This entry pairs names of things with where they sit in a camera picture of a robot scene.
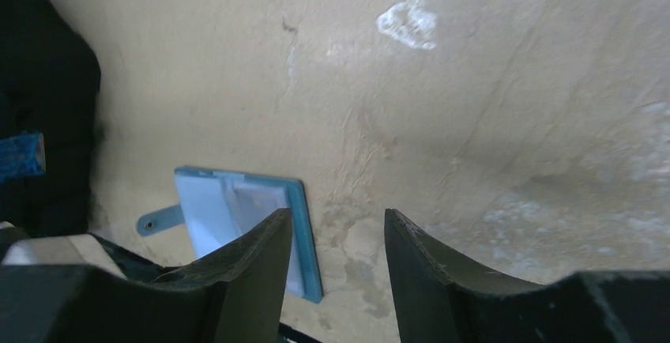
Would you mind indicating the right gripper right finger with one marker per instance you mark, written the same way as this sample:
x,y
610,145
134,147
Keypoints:
x,y
442,295

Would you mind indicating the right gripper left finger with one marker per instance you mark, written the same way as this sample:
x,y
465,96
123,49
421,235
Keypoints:
x,y
53,292

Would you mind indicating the blue card holder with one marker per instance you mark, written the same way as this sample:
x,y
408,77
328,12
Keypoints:
x,y
218,207

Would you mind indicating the black tool box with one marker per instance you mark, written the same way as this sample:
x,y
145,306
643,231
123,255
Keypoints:
x,y
50,80

